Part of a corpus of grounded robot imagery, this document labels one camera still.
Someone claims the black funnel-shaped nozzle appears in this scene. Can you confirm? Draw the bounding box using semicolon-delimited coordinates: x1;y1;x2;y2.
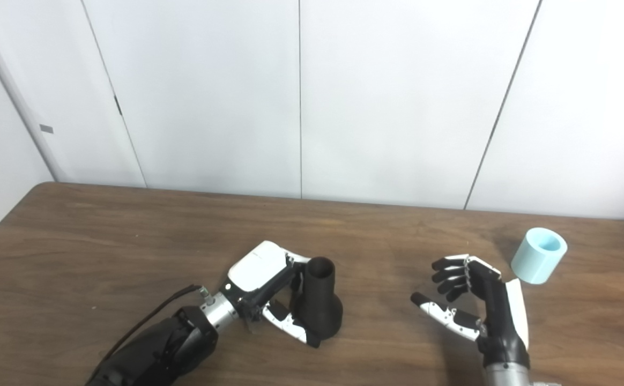
291;257;344;339

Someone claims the light blue cylinder cup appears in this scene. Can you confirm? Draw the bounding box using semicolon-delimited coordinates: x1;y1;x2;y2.
511;227;568;285

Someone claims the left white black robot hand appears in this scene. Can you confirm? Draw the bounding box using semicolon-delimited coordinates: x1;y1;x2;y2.
227;240;323;348

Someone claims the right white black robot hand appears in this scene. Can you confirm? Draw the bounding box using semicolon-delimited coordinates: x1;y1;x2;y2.
411;254;530;370

